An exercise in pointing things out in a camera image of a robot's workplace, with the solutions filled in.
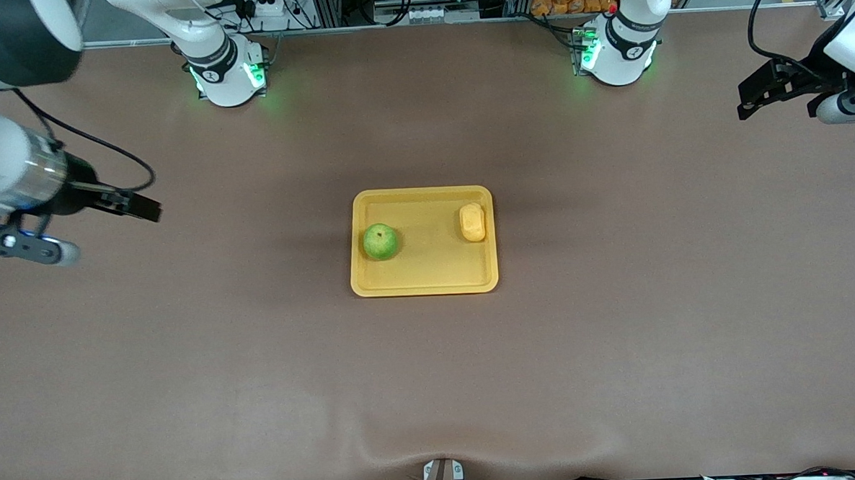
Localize green apple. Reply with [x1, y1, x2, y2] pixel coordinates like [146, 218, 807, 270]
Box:
[362, 222, 402, 262]

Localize yellow plastic tray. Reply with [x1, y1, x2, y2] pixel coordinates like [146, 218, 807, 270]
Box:
[346, 185, 500, 300]

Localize white power strip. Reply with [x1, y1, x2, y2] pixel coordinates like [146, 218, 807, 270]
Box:
[240, 0, 296, 22]

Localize brown table mat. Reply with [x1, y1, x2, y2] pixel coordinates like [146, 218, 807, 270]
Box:
[0, 4, 855, 480]

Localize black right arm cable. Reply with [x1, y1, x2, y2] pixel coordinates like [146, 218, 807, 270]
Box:
[13, 82, 158, 198]

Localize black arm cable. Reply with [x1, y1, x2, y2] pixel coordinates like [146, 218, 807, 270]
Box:
[13, 82, 158, 198]
[746, 0, 836, 86]

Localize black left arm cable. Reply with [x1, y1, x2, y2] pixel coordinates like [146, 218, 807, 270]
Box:
[746, 0, 836, 86]

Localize aluminium table edge rail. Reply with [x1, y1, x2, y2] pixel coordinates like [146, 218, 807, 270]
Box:
[83, 3, 823, 50]

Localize metal clamp bracket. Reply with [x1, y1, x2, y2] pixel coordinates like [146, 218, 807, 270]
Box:
[417, 457, 465, 480]

